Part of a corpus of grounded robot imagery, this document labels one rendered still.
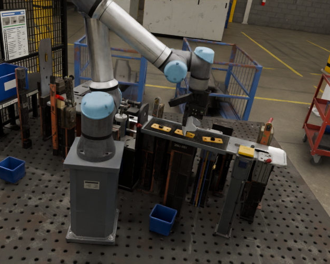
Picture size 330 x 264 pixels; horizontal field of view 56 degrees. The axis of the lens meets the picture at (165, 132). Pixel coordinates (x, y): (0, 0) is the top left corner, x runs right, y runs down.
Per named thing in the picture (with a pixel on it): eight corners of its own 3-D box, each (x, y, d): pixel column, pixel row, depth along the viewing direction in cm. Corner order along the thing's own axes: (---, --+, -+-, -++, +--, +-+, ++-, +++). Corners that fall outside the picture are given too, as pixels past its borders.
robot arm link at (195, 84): (187, 77, 118) (194, 72, 125) (185, 88, 121) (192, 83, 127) (206, 81, 116) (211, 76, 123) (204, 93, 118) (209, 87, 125)
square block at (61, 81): (67, 128, 218) (66, 79, 202) (61, 133, 211) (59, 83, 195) (57, 125, 220) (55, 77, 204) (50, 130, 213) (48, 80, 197)
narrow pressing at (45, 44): (53, 91, 196) (51, 37, 181) (42, 97, 187) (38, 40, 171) (53, 91, 197) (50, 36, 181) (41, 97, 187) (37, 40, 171)
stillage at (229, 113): (174, 98, 492) (183, 37, 448) (223, 102, 500) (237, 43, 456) (180, 133, 386) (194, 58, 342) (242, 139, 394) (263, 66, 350)
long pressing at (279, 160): (285, 149, 170) (286, 146, 169) (287, 170, 150) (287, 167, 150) (66, 93, 200) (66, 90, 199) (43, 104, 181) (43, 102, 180)
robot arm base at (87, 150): (112, 164, 117) (114, 141, 112) (72, 160, 116) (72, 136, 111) (117, 143, 130) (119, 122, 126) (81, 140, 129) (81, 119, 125)
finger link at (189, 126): (193, 141, 127) (198, 119, 124) (179, 136, 129) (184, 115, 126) (195, 139, 130) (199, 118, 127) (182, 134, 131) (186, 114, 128)
